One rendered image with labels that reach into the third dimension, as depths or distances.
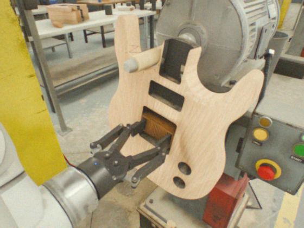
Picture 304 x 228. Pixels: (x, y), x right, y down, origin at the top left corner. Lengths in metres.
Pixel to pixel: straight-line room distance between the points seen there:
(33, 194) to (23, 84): 0.97
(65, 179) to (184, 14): 0.45
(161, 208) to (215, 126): 0.93
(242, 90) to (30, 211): 0.36
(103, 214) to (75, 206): 1.28
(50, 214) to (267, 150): 0.49
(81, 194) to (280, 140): 0.44
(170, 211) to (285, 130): 0.88
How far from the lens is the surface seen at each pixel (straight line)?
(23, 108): 1.32
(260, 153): 0.61
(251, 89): 0.37
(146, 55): 0.41
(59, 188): 0.37
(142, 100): 0.50
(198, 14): 0.55
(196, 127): 0.44
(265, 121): 0.55
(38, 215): 0.35
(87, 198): 0.38
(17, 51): 1.23
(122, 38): 0.50
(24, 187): 0.35
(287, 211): 1.88
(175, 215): 1.27
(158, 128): 0.50
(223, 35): 0.53
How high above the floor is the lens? 1.39
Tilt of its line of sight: 34 degrees down
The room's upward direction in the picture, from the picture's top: straight up
